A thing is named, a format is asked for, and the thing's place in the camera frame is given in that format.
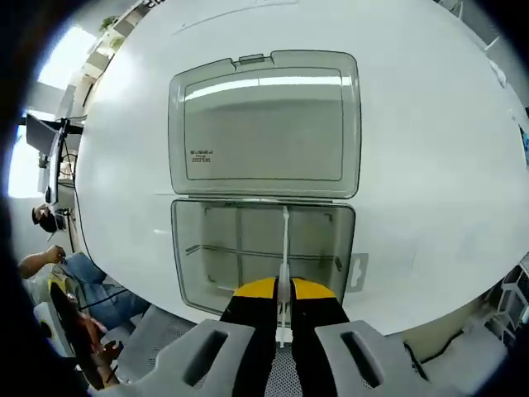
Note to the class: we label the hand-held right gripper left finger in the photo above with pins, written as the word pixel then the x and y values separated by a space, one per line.
pixel 231 364

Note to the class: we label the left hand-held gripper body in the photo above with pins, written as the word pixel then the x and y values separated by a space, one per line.
pixel 47 326

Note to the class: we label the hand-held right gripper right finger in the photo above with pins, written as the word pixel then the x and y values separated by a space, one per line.
pixel 330 364

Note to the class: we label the clear plastic divider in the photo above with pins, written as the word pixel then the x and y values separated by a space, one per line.
pixel 285 289
pixel 239 231

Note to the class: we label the transparent grey dual guide fixture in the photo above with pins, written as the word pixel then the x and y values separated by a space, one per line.
pixel 264 124

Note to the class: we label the green potted plant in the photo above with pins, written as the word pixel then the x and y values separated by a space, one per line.
pixel 108 25

